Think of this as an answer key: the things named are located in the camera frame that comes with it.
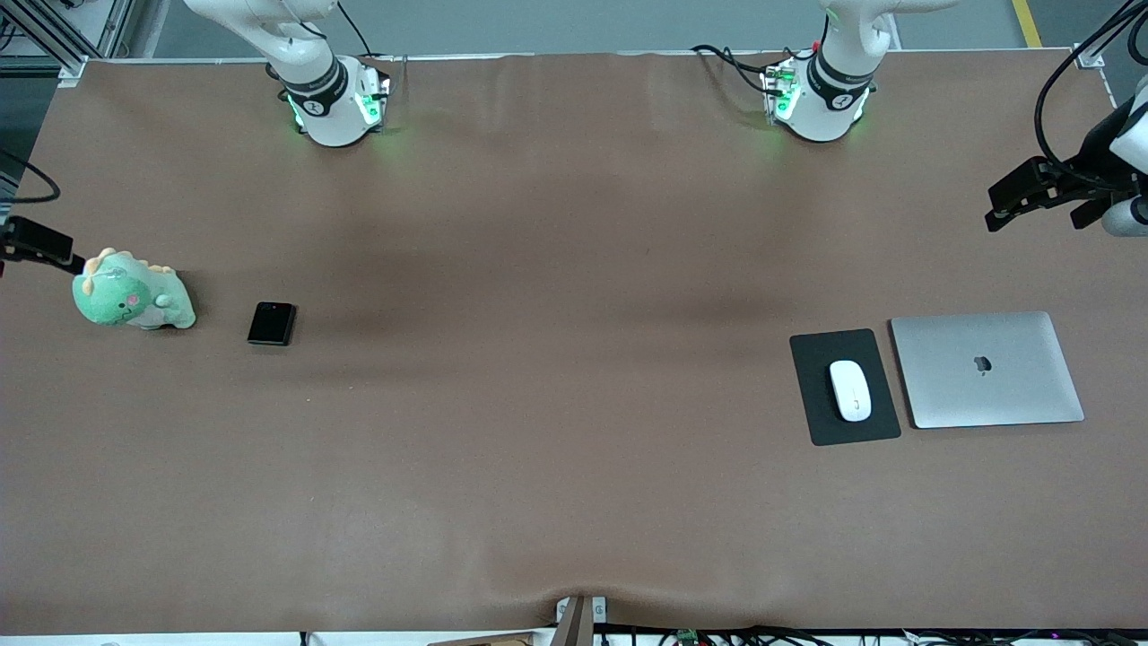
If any black phone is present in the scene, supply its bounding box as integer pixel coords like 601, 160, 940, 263
247, 301, 298, 347

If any white computer mouse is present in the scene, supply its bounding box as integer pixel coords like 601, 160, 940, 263
828, 360, 873, 423

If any black mouse pad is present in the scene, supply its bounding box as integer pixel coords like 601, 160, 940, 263
788, 328, 902, 447

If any green plush dinosaur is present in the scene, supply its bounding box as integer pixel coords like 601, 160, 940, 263
72, 248, 197, 331

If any silver closed laptop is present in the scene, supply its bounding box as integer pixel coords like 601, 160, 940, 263
890, 311, 1086, 430

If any brown table cover cloth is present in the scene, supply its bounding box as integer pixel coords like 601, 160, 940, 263
0, 49, 1148, 633

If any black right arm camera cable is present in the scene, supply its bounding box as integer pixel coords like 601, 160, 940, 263
0, 146, 62, 204

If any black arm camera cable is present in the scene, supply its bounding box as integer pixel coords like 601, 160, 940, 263
0, 146, 62, 204
1033, 0, 1148, 194

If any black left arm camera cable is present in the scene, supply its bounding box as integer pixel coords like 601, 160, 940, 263
1033, 0, 1148, 194

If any aluminium frame profile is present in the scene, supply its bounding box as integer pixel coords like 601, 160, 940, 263
1074, 0, 1148, 69
0, 0, 135, 86

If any black left arm base cable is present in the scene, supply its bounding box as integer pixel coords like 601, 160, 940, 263
691, 43, 774, 98

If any black arm base cable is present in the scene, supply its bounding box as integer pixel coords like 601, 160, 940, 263
691, 43, 774, 98
321, 0, 374, 58

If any black right arm base cable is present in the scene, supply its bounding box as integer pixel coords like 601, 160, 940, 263
321, 0, 374, 58

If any brown post with grey brackets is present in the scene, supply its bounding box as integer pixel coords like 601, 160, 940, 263
554, 594, 609, 646

